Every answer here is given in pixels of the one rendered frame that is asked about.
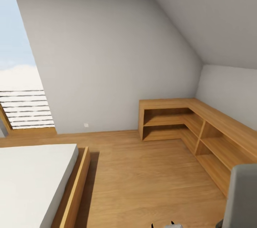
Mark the swivel chair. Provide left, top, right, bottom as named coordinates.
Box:
left=216, top=164, right=257, bottom=228

